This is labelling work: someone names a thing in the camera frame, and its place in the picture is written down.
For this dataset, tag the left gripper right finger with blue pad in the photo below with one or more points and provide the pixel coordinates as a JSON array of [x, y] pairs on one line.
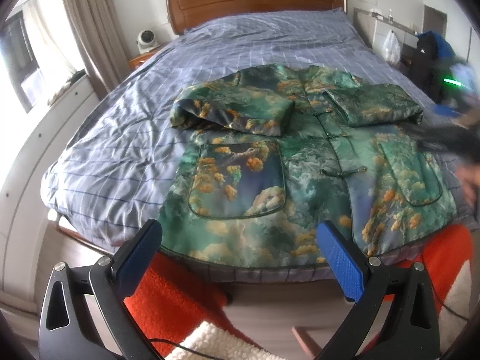
[[394, 315]]

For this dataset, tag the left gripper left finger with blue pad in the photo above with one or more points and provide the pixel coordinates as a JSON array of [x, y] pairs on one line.
[[67, 329]]

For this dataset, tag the green floral padded jacket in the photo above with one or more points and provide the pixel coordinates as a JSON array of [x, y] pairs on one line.
[[276, 151]]

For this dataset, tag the person's right hand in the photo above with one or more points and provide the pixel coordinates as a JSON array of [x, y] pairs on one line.
[[469, 177]]

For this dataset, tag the black and blue backpack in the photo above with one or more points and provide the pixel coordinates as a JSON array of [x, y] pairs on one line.
[[429, 63]]

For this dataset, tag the red and white fleece garment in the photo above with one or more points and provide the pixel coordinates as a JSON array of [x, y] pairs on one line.
[[184, 316]]

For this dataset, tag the white plastic bag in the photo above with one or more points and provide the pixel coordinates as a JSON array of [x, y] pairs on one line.
[[391, 49]]

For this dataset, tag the blue checked duvet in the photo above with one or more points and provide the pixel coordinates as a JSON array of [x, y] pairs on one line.
[[115, 172]]

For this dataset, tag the white drawer cabinet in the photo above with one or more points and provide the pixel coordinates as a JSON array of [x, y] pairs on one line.
[[23, 214]]

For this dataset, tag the wooden bedside table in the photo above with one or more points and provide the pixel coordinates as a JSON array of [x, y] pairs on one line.
[[138, 61]]

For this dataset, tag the white round fan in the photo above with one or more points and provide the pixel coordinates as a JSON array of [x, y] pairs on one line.
[[147, 41]]

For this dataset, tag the beige curtain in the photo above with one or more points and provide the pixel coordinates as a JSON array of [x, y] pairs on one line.
[[99, 40]]

